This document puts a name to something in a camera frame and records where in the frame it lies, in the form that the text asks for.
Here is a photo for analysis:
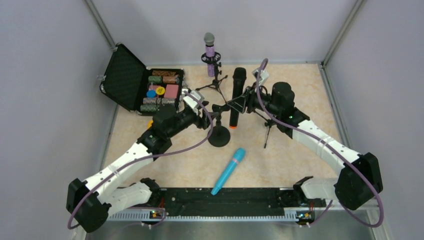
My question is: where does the orange brown poker chip row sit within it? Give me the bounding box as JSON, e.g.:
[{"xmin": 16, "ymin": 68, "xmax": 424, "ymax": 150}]
[{"xmin": 152, "ymin": 70, "xmax": 178, "ymax": 77}]

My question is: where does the purple glitter microphone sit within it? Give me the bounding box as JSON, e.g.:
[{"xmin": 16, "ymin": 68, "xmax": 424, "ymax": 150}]
[{"xmin": 203, "ymin": 32, "xmax": 215, "ymax": 78}]

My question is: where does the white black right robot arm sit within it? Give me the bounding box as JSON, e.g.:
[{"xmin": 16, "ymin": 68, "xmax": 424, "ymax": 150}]
[{"xmin": 228, "ymin": 67, "xmax": 383, "ymax": 211}]

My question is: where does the black orange-tipped microphone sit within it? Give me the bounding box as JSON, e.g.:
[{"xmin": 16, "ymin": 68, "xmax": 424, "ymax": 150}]
[{"xmin": 229, "ymin": 67, "xmax": 247, "ymax": 129}]

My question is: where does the black poker chip case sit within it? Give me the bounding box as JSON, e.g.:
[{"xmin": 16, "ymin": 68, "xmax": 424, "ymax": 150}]
[{"xmin": 99, "ymin": 43, "xmax": 185, "ymax": 116}]

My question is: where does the red playing card deck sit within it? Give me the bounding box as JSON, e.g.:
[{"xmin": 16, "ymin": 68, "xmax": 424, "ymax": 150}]
[{"xmin": 163, "ymin": 84, "xmax": 180, "ymax": 99}]

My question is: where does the purple black poker chip row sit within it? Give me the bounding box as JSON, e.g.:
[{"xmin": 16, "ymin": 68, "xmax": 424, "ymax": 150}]
[{"xmin": 139, "ymin": 104, "xmax": 175, "ymax": 113}]

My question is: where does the green poker chip row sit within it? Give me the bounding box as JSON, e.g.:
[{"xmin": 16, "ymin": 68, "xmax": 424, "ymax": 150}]
[{"xmin": 147, "ymin": 76, "xmax": 180, "ymax": 84}]

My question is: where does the blue round button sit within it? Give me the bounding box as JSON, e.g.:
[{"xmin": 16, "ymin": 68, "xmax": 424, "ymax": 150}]
[{"xmin": 146, "ymin": 89, "xmax": 157, "ymax": 98}]

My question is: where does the turquoise toy microphone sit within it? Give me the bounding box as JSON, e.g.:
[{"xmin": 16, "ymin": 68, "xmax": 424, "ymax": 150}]
[{"xmin": 210, "ymin": 147, "xmax": 246, "ymax": 196}]

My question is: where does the shock mount tripod stand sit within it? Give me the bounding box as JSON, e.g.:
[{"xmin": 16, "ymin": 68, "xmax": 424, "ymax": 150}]
[{"xmin": 195, "ymin": 52, "xmax": 228, "ymax": 103}]

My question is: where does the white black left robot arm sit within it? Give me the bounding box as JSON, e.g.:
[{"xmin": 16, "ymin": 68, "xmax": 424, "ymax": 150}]
[{"xmin": 65, "ymin": 90, "xmax": 214, "ymax": 233}]

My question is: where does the small black tripod stand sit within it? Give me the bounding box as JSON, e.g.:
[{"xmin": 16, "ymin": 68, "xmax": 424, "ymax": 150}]
[{"xmin": 254, "ymin": 111, "xmax": 275, "ymax": 149}]

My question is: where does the yellow blue toy block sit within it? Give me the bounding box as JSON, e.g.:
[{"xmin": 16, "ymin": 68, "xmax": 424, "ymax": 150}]
[{"xmin": 147, "ymin": 120, "xmax": 154, "ymax": 129}]

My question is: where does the yellow big blind button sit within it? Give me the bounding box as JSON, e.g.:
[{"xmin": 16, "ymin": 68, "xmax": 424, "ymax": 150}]
[{"xmin": 155, "ymin": 86, "xmax": 166, "ymax": 96}]

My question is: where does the round base clip stand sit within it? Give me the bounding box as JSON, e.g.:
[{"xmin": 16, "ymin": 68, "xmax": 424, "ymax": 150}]
[{"xmin": 208, "ymin": 104, "xmax": 231, "ymax": 148}]

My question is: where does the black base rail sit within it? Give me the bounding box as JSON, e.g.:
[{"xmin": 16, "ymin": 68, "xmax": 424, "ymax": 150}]
[{"xmin": 150, "ymin": 187, "xmax": 327, "ymax": 217}]

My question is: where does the blue tan poker chip row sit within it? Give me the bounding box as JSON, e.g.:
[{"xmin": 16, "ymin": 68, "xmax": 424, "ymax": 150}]
[{"xmin": 142, "ymin": 97, "xmax": 176, "ymax": 105}]

